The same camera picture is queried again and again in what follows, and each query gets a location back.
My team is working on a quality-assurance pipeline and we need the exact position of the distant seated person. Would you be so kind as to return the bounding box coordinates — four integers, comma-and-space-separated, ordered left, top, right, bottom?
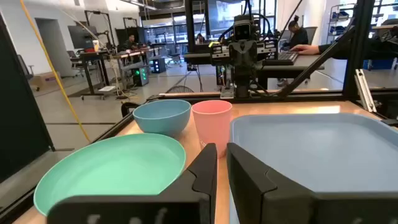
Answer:
124, 34, 139, 51

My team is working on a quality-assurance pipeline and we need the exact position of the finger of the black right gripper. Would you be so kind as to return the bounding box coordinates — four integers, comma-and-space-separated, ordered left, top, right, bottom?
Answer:
243, 40, 259, 62
230, 40, 245, 62

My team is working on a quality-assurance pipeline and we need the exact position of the blue plastic tray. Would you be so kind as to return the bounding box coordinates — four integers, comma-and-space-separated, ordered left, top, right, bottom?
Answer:
229, 113, 398, 224

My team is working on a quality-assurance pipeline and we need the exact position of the black computer tower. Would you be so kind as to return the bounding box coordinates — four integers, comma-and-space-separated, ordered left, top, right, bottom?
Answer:
150, 56, 167, 74
132, 65, 150, 87

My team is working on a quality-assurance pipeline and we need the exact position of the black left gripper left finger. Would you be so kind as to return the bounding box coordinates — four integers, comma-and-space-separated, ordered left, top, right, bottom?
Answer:
46, 142, 218, 224

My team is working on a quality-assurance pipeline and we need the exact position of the person's hand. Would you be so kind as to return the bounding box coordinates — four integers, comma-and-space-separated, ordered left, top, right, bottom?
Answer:
290, 44, 321, 56

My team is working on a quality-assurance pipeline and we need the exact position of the dark monitor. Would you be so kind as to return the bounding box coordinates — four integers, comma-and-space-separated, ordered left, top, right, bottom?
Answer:
67, 24, 99, 50

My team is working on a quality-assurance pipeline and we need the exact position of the pink plastic cup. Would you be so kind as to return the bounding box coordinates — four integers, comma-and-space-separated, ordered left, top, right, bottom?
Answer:
191, 100, 233, 159

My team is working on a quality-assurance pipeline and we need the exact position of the black keyboard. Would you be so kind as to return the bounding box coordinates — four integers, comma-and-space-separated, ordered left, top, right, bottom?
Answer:
277, 51, 299, 65

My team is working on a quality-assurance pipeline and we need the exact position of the black wire floor fan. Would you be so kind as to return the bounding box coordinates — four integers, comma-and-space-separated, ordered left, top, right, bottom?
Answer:
164, 85, 195, 94

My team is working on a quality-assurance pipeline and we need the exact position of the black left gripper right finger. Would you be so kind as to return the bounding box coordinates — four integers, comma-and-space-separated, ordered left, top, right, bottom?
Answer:
226, 142, 398, 224

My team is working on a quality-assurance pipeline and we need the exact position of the green plastic plate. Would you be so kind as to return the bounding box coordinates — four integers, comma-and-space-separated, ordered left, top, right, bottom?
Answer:
33, 133, 187, 217

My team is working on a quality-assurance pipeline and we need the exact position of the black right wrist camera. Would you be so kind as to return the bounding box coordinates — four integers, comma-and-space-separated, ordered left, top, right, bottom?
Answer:
233, 14, 259, 42

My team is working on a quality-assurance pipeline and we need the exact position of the standing desk with black legs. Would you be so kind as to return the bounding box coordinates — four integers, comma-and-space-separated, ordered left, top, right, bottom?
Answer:
68, 46, 162, 100

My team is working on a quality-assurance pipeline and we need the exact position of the blue plastic bowl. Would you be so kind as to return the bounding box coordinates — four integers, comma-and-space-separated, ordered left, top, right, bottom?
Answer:
132, 99, 192, 138

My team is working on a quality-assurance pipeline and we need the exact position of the silver aluminium bracket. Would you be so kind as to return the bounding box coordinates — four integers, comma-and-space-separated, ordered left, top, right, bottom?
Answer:
354, 68, 377, 113

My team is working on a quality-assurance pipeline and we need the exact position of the brown cardboard box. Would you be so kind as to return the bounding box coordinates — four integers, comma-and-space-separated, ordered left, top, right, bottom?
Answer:
29, 71, 62, 91

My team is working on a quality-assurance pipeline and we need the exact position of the black curtain partition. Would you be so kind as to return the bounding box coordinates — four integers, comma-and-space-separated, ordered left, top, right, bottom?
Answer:
0, 12, 56, 184

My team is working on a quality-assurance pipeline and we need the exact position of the metal shelf rack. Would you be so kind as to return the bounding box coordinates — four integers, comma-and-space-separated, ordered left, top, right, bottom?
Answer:
326, 2, 358, 44

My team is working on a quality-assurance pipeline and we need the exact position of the yellow hanging cable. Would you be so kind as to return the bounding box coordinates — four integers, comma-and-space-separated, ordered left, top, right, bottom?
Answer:
19, 0, 91, 143

